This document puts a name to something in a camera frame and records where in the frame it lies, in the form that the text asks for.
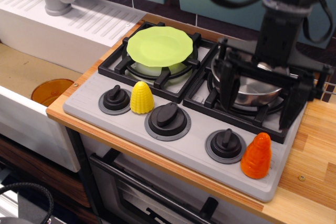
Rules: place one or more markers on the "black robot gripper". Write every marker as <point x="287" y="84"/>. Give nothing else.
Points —
<point x="276" y="46"/>

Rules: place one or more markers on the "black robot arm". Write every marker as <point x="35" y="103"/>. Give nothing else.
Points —
<point x="274" y="59"/>

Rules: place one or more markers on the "orange plastic toy carrot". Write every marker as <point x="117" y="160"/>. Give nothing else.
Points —
<point x="256" y="160"/>

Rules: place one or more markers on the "stainless steel pot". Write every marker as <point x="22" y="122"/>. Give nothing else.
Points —
<point x="251" y="92"/>

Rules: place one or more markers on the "black right burner grate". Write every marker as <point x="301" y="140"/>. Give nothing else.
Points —
<point x="251" y="119"/>

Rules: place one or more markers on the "black burner grate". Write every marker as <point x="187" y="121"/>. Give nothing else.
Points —
<point x="171" y="83"/>
<point x="251" y="119"/>

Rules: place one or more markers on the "black right stove knob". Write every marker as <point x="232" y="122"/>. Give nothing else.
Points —
<point x="225" y="146"/>

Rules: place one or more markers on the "black stove knob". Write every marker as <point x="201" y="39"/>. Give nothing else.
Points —
<point x="225" y="146"/>
<point x="115" y="101"/>
<point x="168" y="122"/>

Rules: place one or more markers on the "grey toy stove top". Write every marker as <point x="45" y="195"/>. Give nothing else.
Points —
<point x="188" y="151"/>

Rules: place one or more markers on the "brass countertop screw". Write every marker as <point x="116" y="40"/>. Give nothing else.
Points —
<point x="302" y="178"/>

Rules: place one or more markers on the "black middle stove knob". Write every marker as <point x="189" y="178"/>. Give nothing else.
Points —
<point x="168" y="122"/>

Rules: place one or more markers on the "black left burner grate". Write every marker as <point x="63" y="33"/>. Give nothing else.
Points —
<point x="171" y="83"/>

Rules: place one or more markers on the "light green plastic plate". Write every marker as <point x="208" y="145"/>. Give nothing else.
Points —
<point x="159" y="46"/>

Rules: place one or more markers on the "yellow plastic toy corn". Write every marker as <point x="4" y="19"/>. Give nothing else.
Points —
<point x="142" y="100"/>

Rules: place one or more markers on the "black left stove knob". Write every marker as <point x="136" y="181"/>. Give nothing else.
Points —
<point x="115" y="101"/>

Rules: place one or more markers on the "toy oven door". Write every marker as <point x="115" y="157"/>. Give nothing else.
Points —
<point x="143" y="194"/>

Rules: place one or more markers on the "orange sink drain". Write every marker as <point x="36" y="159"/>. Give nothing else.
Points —
<point x="47" y="92"/>

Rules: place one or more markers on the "white toy sink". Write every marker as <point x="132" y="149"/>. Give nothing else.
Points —
<point x="37" y="47"/>

